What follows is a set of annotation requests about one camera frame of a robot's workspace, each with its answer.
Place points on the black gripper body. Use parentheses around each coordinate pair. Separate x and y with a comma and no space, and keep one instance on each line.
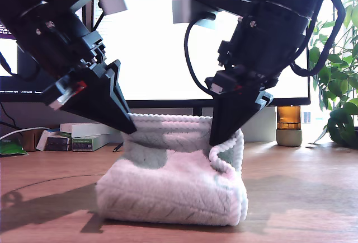
(61,38)
(260,49)

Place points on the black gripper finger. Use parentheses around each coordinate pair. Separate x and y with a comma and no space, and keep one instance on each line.
(98,105)
(116,72)
(232,114)
(265,100)

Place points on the white fluffy tea towel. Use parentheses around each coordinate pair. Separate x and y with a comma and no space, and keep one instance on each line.
(167,192)

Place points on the green and white box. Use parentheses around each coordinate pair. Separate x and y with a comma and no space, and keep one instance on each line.
(92,144)

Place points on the black Huawei computer monitor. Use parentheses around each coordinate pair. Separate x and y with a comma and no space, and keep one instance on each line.
(156,58)

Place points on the amber bottle pale green base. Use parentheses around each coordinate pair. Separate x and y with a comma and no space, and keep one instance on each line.
(289,138)

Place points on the black monitor with dark screen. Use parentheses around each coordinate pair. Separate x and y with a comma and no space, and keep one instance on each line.
(11,58)

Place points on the dark small box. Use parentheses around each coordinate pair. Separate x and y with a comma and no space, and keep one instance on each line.
(57,144)

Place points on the small white box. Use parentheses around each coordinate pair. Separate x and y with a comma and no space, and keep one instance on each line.
(43,142)

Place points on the brown wooden block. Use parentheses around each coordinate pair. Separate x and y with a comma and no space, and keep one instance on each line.
(29,140)

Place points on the green leafy potted plant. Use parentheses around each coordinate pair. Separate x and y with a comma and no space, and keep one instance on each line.
(342,125)

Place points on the green plastic packet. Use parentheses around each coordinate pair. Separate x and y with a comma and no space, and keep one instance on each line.
(11,147)

